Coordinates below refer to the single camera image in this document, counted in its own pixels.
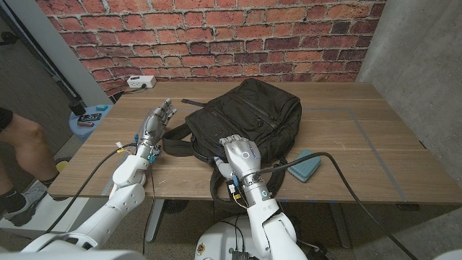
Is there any blue round stool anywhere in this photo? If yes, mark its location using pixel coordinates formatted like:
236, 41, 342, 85
68, 104, 115, 142

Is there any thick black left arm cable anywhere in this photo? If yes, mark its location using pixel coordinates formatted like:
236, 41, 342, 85
45, 143, 140, 234

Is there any black luggage tag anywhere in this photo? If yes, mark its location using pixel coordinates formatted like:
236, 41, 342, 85
226, 179, 250, 202

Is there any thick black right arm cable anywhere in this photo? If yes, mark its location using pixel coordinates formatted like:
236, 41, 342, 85
254, 151, 419, 260

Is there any yellow round object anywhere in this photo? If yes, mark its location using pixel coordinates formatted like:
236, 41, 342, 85
53, 158, 71, 176

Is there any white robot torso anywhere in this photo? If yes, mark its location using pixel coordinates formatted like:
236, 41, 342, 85
193, 215, 300, 260

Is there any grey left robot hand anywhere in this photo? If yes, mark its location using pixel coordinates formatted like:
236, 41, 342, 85
136, 97, 179, 160

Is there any black backpack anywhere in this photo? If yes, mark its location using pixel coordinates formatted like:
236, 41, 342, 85
162, 77, 303, 214

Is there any grey sneaker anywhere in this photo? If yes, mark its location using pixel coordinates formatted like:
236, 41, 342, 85
0, 180, 55, 227

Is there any person's bare leg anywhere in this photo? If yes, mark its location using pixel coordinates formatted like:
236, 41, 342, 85
0, 106, 61, 185

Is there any thin black left arm wire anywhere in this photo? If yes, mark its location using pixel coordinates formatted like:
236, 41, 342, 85
142, 162, 156, 254

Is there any black door handle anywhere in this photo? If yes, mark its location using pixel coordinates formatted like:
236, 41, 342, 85
0, 31, 19, 46

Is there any black cylinder cup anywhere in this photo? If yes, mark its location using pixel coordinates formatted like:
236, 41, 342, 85
68, 100, 87, 117

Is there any grey table leg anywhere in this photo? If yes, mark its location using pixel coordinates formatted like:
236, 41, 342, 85
330, 202, 353, 249
145, 199, 165, 243

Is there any grey door frame post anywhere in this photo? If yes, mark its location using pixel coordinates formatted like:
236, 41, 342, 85
5, 0, 113, 105

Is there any white floor platform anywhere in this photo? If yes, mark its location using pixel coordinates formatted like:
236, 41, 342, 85
0, 196, 109, 239

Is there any teal sponge block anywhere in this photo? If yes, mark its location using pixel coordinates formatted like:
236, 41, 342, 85
287, 148, 323, 183

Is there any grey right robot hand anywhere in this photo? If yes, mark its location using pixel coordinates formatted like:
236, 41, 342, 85
212, 134, 263, 186

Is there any black round floor fan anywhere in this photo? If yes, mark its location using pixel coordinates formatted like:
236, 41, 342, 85
164, 199, 191, 215

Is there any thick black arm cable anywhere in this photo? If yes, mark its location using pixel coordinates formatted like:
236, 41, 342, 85
254, 151, 419, 260
45, 143, 140, 234

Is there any red brick printed backdrop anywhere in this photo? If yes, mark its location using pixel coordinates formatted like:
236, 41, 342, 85
35, 0, 387, 97

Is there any black power strip cord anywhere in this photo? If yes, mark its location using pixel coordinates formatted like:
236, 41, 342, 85
111, 83, 147, 98

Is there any white power strip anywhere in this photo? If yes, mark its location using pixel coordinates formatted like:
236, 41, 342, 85
126, 74, 157, 90

